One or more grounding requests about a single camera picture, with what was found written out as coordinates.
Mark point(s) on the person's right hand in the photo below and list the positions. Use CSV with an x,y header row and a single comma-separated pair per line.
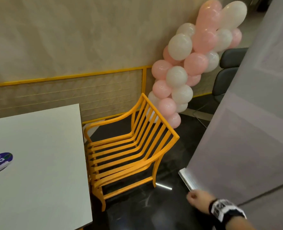
x,y
201,200

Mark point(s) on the person's right fingers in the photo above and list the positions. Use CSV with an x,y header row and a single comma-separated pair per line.
x,y
191,196

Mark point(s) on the person's right forearm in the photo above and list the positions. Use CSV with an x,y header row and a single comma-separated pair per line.
x,y
239,224

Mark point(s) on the yellow slatted armchair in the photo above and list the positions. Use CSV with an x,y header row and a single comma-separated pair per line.
x,y
131,150

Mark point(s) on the dark grey upholstered chair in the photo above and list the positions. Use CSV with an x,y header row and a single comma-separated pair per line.
x,y
227,79

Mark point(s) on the pink and white balloon column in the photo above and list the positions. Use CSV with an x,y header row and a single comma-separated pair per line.
x,y
184,69

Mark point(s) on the yellow wall trim frame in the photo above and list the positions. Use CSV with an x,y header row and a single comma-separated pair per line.
x,y
67,76

